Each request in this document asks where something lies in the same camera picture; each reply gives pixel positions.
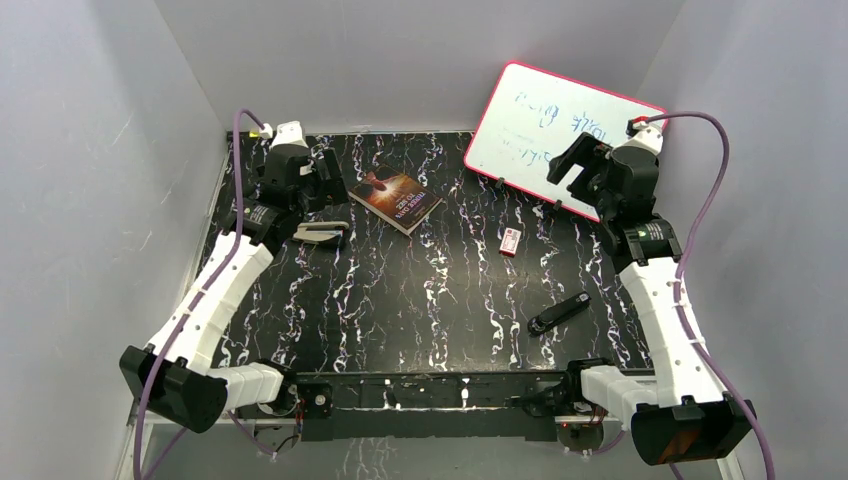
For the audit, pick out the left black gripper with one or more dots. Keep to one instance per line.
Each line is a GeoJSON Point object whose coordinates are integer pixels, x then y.
{"type": "Point", "coordinates": [330, 188]}

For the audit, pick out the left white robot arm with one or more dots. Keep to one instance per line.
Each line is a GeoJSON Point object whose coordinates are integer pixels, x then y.
{"type": "Point", "coordinates": [173, 375]}

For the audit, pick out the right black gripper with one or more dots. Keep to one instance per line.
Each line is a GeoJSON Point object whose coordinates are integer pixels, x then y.
{"type": "Point", "coordinates": [585, 151]}

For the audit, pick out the black stapler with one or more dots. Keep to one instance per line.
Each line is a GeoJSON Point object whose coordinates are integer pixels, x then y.
{"type": "Point", "coordinates": [558, 314]}

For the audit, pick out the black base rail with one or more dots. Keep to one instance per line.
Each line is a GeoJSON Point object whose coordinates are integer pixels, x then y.
{"type": "Point", "coordinates": [532, 405]}

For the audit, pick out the pink framed whiteboard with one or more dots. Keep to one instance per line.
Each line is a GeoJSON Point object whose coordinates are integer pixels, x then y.
{"type": "Point", "coordinates": [533, 116]}

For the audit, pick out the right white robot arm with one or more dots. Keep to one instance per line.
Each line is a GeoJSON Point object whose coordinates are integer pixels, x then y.
{"type": "Point", "coordinates": [685, 412]}

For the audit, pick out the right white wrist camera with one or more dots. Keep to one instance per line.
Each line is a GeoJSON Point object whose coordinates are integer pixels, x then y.
{"type": "Point", "coordinates": [642, 134]}

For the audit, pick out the red white staple box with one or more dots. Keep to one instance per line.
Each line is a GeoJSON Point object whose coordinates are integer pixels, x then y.
{"type": "Point", "coordinates": [510, 242]}

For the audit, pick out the beige stapler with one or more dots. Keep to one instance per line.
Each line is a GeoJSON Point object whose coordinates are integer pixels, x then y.
{"type": "Point", "coordinates": [328, 235]}

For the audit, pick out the dark paperback book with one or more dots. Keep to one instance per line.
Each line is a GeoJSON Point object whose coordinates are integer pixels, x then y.
{"type": "Point", "coordinates": [395, 197]}

